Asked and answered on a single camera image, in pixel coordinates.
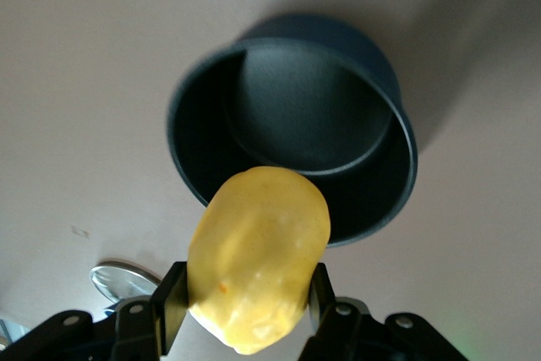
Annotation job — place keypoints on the small clear tape piece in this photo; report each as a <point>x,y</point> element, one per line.
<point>80,232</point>

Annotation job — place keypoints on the yellow potato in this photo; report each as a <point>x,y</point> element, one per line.
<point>262,259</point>

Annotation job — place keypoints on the glass lid with blue knob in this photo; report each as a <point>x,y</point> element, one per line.
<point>127,282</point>

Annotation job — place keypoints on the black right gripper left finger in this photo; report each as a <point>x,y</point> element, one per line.
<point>139,331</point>

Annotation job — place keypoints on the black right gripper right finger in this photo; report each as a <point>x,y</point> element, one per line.
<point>344,327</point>

